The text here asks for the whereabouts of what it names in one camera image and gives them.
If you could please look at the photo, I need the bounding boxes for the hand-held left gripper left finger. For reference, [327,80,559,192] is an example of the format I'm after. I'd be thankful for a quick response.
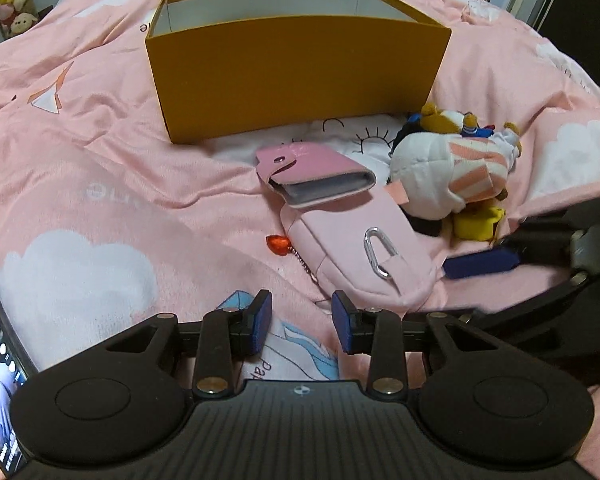
[105,289,273,397]

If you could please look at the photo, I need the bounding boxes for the pink card holder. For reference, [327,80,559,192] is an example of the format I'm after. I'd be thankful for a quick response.
[255,142,377,208]

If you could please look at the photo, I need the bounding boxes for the yellow plush toy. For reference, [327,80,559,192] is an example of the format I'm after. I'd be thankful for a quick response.
[452,205,506,246]

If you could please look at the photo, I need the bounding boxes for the yellow cardboard box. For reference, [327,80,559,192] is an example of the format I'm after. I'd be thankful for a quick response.
[145,0,452,145]

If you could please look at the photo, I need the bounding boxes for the pink cloud print blanket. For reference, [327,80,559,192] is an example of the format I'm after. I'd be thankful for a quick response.
[0,0,600,480]

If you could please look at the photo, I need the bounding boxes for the red heart keychain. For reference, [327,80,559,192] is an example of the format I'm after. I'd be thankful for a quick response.
[266,234,326,286]

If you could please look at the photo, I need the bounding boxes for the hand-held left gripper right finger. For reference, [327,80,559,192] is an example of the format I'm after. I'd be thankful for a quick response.
[331,290,503,397]

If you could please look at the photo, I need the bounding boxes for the silver carabiner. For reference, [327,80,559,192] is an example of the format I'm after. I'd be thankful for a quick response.
[363,227,398,278]

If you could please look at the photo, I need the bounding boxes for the pink fabric pouch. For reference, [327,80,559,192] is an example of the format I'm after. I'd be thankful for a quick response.
[280,195,438,311]

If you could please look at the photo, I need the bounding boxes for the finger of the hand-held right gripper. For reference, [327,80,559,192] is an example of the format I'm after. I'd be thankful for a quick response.
[457,274,588,328]
[442,197,600,279]

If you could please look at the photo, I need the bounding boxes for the pink striped white plush toy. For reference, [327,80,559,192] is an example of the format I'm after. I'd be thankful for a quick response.
[389,115,518,236]

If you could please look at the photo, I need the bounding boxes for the brown bear plush toy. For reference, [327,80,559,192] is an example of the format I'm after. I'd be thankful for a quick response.
[420,102,523,161]

